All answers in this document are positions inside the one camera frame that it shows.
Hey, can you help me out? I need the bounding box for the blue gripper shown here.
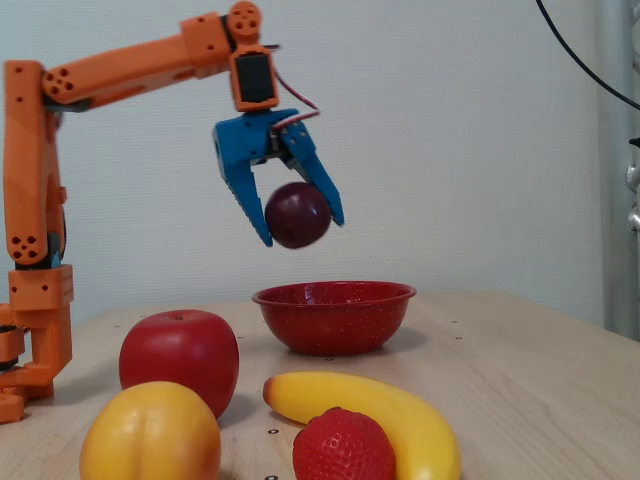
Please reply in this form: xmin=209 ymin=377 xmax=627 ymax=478
xmin=212 ymin=108 xmax=346 ymax=249

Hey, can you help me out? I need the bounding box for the dark purple plum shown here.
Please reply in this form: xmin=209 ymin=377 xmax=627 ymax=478
xmin=264 ymin=181 xmax=333 ymax=250

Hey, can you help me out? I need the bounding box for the red speckled enamel bowl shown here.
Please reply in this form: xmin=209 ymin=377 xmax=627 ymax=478
xmin=251 ymin=280 xmax=418 ymax=357

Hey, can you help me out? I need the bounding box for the red toy apple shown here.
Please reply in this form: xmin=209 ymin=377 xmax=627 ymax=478
xmin=118 ymin=309 xmax=240 ymax=420

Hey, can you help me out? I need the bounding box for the yellow toy banana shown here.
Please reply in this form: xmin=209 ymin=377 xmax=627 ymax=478
xmin=263 ymin=371 xmax=462 ymax=480

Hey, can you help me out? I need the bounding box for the red toy strawberry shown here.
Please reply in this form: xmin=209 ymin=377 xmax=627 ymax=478
xmin=292 ymin=407 xmax=397 ymax=480

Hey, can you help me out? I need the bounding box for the yellow orange toy peach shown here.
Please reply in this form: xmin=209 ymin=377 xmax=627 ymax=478
xmin=78 ymin=381 xmax=222 ymax=480

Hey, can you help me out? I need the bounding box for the red black white servo wire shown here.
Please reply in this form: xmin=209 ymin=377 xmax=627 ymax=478
xmin=264 ymin=42 xmax=322 ymax=132

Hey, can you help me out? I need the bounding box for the black hanging cable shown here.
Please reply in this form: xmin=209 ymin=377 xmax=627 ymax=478
xmin=535 ymin=0 xmax=640 ymax=111

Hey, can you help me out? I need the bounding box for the grey metal post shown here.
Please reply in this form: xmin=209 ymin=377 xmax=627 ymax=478
xmin=597 ymin=0 xmax=640 ymax=344

